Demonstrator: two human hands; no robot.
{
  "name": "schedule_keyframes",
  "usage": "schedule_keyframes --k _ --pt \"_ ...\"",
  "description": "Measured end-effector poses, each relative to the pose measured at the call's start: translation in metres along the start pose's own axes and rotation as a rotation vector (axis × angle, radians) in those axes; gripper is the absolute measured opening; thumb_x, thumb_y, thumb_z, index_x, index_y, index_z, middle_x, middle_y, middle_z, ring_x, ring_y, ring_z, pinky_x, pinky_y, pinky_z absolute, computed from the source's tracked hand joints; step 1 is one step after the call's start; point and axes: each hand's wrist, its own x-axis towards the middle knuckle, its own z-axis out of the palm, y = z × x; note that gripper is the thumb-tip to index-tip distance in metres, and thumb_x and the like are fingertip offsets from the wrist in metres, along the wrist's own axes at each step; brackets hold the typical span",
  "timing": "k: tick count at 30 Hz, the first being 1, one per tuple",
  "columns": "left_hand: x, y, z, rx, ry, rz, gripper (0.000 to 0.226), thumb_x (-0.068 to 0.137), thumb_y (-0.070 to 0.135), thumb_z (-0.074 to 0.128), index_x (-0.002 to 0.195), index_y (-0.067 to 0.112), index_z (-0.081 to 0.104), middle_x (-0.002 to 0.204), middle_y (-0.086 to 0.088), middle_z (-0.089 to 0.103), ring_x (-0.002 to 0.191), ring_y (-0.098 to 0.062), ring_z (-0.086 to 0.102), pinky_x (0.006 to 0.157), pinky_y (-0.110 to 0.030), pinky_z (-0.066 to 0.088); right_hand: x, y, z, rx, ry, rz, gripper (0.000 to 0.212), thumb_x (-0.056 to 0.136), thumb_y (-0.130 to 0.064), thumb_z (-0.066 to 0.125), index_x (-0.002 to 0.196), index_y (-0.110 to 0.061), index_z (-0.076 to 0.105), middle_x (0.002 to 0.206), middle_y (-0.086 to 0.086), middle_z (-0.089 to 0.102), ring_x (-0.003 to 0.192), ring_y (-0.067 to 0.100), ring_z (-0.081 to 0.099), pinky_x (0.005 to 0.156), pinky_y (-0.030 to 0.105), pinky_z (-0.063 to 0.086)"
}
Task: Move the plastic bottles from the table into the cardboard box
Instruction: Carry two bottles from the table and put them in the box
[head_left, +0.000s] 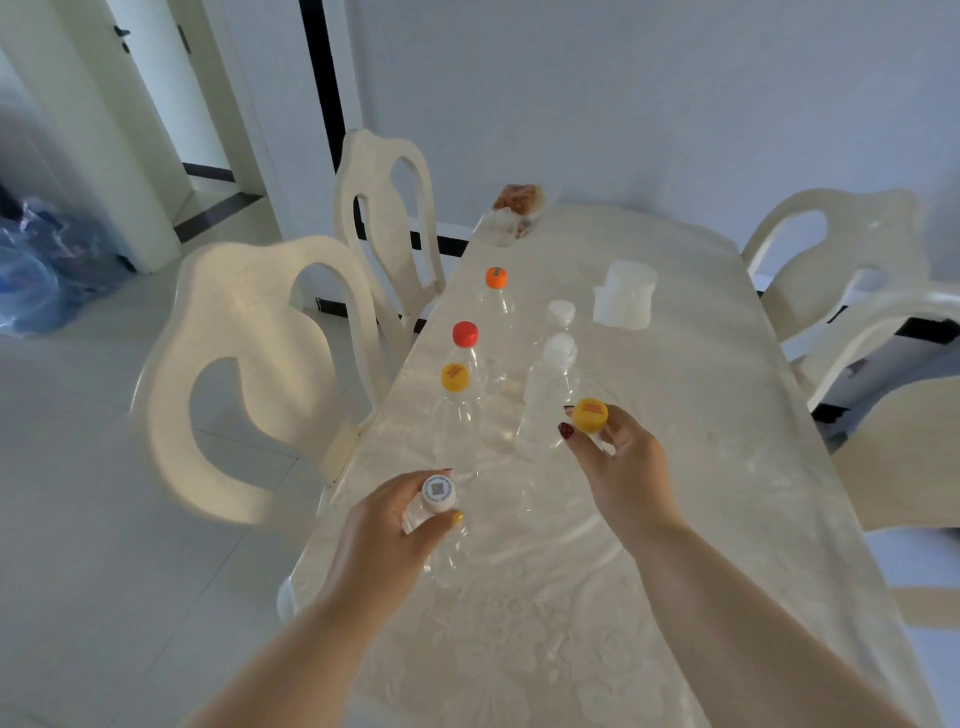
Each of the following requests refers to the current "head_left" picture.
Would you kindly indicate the person's left hand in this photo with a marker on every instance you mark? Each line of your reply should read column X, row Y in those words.
column 371, row 540

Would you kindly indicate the person's right hand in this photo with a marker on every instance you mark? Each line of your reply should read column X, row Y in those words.
column 630, row 480

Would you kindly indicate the person's right thumb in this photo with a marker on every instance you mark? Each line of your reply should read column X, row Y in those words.
column 579, row 444

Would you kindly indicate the person's left thumb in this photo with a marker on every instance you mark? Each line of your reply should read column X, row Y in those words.
column 435, row 529

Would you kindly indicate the clear bottle with yellow cap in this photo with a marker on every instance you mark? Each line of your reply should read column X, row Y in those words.
column 455, row 378
column 590, row 415

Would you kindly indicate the clear bottle with printed white cap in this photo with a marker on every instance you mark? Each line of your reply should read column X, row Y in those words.
column 439, row 492

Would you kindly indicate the person's left forearm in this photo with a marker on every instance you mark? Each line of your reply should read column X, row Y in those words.
column 300, row 667

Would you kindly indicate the person's right forearm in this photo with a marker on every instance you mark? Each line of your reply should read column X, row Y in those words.
column 735, row 637

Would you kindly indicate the clear bottle with plain white cap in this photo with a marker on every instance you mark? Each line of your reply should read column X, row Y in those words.
column 559, row 351
column 561, row 311

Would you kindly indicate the translucent white plastic container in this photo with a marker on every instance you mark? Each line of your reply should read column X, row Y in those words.
column 624, row 296

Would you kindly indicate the clear bottle with red cap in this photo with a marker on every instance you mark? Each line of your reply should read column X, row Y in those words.
column 465, row 334

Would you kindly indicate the clear bottle with orange cap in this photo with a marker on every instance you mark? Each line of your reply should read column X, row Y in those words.
column 496, row 278

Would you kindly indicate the clear bag of brown snacks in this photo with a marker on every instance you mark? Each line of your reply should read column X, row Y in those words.
column 517, row 201

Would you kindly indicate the cream wooden dining chair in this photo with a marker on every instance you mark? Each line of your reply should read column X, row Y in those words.
column 240, row 300
column 855, row 270
column 900, row 450
column 379, row 195

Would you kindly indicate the blue plastic bag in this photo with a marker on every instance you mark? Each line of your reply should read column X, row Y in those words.
column 45, row 270

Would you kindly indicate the white door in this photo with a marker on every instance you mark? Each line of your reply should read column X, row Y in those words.
column 90, row 135

